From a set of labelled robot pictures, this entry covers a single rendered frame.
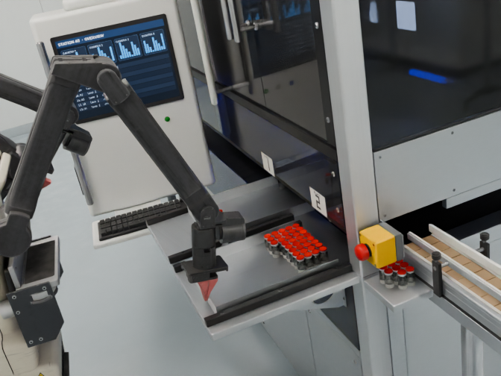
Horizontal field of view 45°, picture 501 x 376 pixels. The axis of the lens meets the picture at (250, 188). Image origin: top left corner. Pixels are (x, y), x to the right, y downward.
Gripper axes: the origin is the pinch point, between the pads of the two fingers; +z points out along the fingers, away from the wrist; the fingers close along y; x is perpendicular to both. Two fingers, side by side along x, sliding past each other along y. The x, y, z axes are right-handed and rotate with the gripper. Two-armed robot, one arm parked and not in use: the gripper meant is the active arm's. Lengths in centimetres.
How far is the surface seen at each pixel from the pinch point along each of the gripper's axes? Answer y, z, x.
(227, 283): 8.2, 1.4, 6.7
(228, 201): 26, -2, 53
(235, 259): 14.1, 0.4, 16.0
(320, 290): 26.5, -1.8, -10.9
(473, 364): 55, 12, -35
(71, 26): -15, -57, 91
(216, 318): 0.1, 1.3, -8.0
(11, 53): -26, 13, 544
